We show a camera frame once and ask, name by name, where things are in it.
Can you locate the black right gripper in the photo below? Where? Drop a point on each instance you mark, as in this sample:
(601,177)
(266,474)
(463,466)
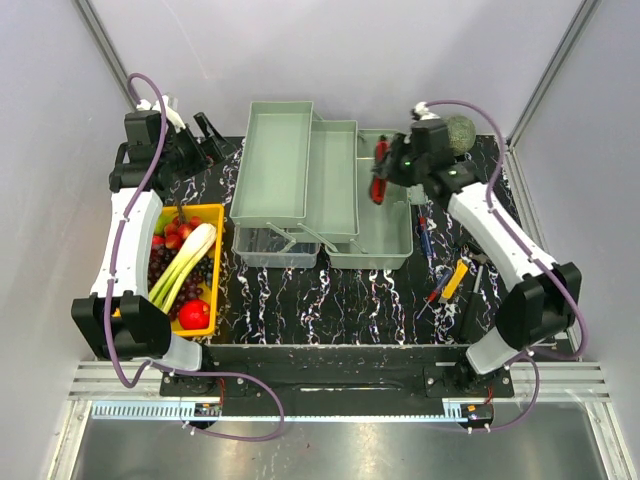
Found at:
(389,168)

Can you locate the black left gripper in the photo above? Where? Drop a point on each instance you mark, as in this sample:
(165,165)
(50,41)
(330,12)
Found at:
(207,152)

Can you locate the red black utility tool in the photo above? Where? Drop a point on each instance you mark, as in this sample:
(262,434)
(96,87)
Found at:
(378,184)

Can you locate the blue red screwdriver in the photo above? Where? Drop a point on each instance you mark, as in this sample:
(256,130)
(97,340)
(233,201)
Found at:
(425,241)

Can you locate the translucent green tool box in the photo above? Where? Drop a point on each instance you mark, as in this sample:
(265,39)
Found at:
(303,187)

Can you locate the yellow utility knife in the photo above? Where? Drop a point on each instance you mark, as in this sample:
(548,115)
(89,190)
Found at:
(456,279)

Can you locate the small red screwdriver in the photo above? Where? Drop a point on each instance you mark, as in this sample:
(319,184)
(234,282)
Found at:
(440,286)

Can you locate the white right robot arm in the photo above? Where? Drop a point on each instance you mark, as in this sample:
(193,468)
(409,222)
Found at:
(543,294)

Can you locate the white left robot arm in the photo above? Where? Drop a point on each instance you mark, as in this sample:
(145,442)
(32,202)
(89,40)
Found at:
(118,318)

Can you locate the green melon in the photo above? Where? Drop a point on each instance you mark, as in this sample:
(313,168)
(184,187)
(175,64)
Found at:
(462,133)

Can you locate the yellow plastic bin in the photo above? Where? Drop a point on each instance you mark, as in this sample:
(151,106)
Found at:
(212,214)

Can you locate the white green leek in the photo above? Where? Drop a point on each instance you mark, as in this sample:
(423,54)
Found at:
(194,248)

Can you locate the green pepper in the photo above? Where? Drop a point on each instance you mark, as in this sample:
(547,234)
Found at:
(160,226)

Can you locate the dark purple grapes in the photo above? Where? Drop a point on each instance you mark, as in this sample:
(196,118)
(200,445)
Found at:
(192,287)

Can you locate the red apple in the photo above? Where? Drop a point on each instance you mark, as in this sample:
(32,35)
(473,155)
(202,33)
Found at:
(194,315)

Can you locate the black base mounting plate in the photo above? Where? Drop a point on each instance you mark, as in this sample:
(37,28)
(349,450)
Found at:
(337,382)

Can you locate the right aluminium frame post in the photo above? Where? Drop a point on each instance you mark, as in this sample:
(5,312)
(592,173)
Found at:
(569,40)

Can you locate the aluminium frame post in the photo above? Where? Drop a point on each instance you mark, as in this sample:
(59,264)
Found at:
(98,32)
(569,40)

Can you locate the left aluminium frame post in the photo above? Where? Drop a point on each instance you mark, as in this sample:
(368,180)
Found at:
(98,32)

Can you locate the white slotted cable duct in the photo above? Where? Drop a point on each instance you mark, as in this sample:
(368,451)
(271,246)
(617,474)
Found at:
(199,411)

